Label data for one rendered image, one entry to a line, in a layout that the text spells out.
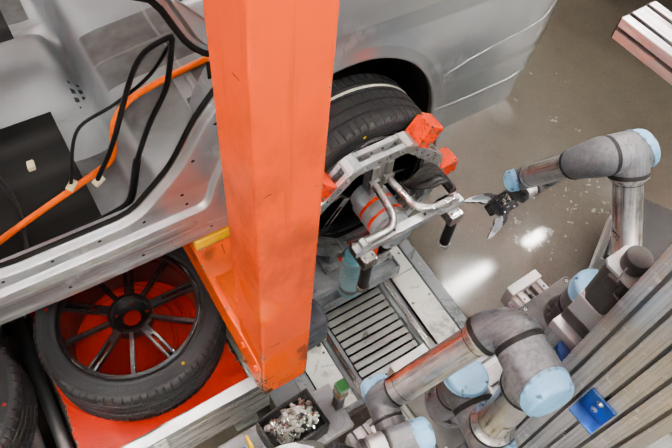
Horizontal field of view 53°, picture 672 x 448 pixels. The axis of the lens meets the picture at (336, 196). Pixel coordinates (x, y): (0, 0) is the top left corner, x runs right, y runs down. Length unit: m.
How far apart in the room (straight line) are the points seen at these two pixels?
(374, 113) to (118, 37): 1.02
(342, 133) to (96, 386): 1.17
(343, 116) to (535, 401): 1.07
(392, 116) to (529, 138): 1.78
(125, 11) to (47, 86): 0.40
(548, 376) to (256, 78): 0.84
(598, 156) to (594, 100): 2.22
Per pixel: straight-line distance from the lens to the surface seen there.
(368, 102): 2.17
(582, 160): 1.99
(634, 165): 2.04
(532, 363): 1.47
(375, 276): 2.98
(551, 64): 4.30
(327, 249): 2.38
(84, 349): 2.78
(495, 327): 1.51
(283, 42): 1.04
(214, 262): 2.38
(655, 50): 1.25
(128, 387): 2.43
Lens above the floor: 2.75
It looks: 55 degrees down
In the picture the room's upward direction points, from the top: 7 degrees clockwise
